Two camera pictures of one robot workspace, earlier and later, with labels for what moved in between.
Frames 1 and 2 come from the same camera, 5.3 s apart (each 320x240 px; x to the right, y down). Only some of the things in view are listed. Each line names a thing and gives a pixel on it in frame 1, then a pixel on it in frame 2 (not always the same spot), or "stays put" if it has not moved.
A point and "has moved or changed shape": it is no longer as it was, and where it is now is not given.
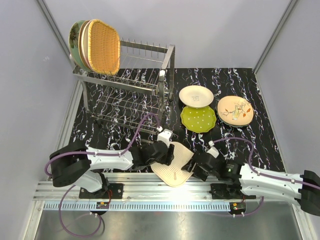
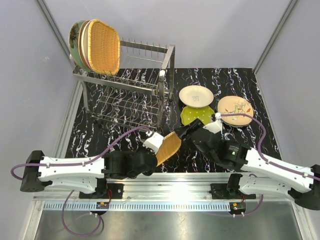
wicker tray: [104, 47] stays put
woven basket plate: [173, 175] has moved or changed shape
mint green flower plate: [73, 43] stays put
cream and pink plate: [84, 44] stays put
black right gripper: [188, 167] -> [197, 124]
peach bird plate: [79, 44] stays put
